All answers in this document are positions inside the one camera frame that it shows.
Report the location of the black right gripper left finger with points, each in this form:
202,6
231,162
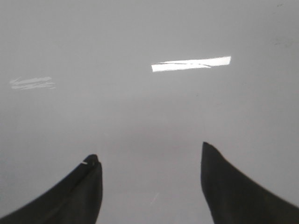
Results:
76,199

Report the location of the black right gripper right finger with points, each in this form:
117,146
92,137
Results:
233,198

